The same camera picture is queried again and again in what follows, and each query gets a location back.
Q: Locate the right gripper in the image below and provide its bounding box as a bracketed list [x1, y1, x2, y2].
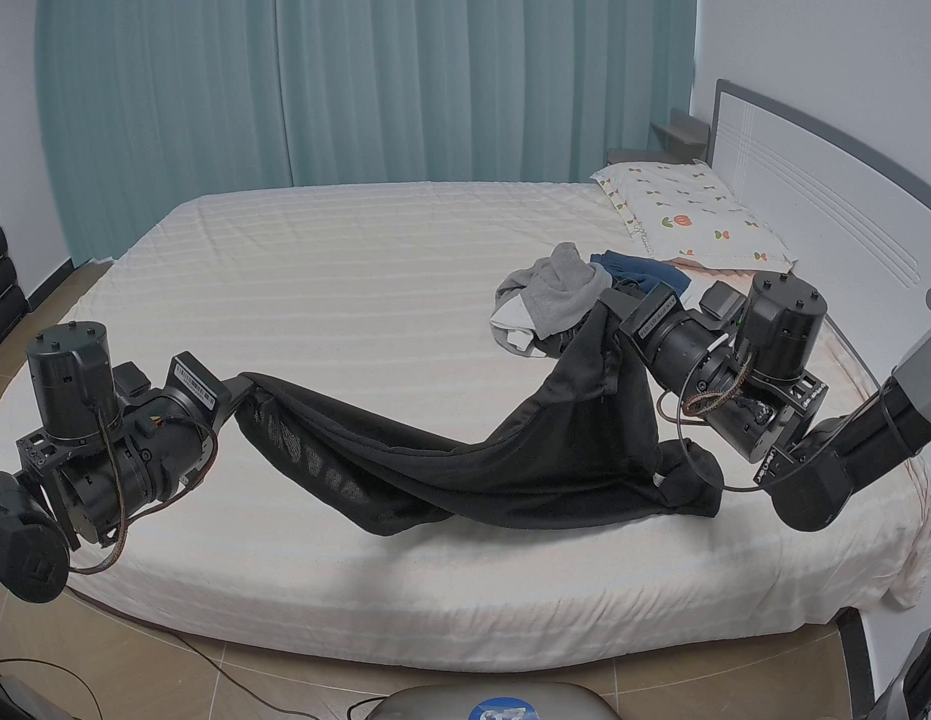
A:
[619, 284, 744, 412]

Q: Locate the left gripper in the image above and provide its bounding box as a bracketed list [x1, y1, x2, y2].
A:
[64, 353, 234, 546]

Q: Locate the black T-shirt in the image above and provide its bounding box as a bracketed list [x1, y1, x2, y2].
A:
[233, 298, 725, 538]

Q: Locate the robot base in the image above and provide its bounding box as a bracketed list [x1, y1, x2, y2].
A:
[368, 685, 613, 720]

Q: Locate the pile of clothes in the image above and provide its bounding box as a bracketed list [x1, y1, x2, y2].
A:
[489, 242, 695, 362]

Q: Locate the bed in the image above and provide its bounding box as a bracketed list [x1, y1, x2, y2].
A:
[0, 78, 931, 703]

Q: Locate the white printed pillow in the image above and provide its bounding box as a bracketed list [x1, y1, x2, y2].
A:
[589, 160, 800, 276]

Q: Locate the grey bedside table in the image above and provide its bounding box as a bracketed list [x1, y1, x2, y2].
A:
[606, 108, 710, 171]

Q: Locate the black chest of drawers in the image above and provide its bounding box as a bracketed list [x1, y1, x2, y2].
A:
[0, 225, 28, 358]

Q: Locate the blue-green curtain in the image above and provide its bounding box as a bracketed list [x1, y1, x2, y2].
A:
[274, 0, 699, 186]
[34, 0, 294, 264]

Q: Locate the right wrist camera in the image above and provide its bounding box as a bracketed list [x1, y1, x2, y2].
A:
[698, 282, 748, 324]

